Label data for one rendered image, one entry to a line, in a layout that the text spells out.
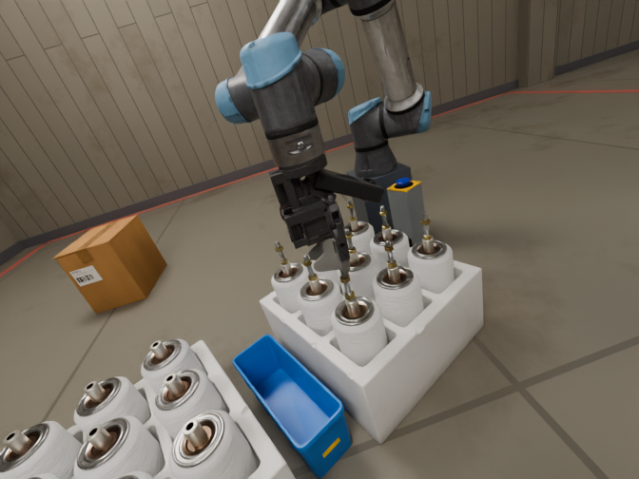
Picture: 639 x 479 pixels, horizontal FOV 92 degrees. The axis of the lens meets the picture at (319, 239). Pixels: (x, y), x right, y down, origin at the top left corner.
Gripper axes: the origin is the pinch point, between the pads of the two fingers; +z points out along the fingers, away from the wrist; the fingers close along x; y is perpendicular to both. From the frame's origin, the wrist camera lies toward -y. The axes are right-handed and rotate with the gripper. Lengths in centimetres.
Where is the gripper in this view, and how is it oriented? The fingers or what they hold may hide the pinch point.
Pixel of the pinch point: (346, 268)
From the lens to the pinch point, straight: 54.6
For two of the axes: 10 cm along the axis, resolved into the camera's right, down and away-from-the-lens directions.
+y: -9.4, 3.3, -0.8
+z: 2.6, 8.5, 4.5
